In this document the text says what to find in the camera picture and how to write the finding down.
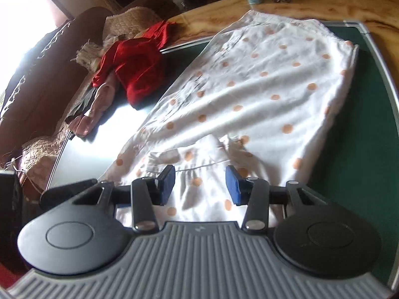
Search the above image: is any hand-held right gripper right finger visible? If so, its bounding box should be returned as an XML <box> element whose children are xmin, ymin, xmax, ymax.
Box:
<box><xmin>225</xmin><ymin>165</ymin><xmax>328</xmax><ymax>233</ymax></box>

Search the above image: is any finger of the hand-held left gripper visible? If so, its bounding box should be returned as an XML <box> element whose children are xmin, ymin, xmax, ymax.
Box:
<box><xmin>39</xmin><ymin>179</ymin><xmax>98</xmax><ymax>210</ymax></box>

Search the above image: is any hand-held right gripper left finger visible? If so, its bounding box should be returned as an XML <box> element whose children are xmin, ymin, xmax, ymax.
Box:
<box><xmin>73</xmin><ymin>164</ymin><xmax>177</xmax><ymax>233</ymax></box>

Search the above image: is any white orange-dotted shirt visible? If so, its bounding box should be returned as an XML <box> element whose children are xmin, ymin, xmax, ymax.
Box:
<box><xmin>103</xmin><ymin>10</ymin><xmax>360</xmax><ymax>228</ymax></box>

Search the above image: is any dark grey garment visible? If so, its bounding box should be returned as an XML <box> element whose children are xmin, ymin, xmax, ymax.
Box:
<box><xmin>64</xmin><ymin>86</ymin><xmax>101</xmax><ymax>126</ymax></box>

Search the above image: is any pink garment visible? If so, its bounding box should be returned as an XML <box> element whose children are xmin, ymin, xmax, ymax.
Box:
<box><xmin>74</xmin><ymin>82</ymin><xmax>116</xmax><ymax>138</ymax></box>

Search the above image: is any red garment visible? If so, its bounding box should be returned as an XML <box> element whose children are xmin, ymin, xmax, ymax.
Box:
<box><xmin>92</xmin><ymin>20</ymin><xmax>177</xmax><ymax>107</ymax></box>

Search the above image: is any green framed mat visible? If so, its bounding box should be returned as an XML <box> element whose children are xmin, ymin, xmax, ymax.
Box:
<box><xmin>46</xmin><ymin>22</ymin><xmax>399</xmax><ymax>291</ymax></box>

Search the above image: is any white high-top sneaker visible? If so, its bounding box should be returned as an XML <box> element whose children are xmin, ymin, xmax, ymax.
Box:
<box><xmin>76</xmin><ymin>39</ymin><xmax>108</xmax><ymax>72</ymax></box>

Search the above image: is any beige quilted sofa cover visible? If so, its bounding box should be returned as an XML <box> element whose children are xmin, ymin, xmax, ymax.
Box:
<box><xmin>19</xmin><ymin>6</ymin><xmax>164</xmax><ymax>190</ymax></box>

